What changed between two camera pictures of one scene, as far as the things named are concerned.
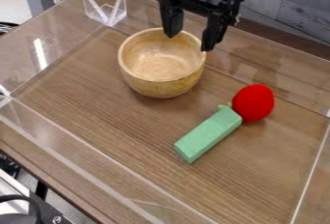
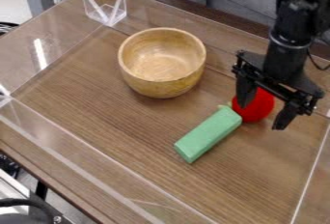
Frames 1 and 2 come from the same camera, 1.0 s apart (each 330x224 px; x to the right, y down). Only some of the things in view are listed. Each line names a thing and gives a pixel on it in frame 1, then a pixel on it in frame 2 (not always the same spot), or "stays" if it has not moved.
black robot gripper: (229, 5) to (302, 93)
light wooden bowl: (162, 67) stays
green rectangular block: (222, 122) stays
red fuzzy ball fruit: (253, 102) stays
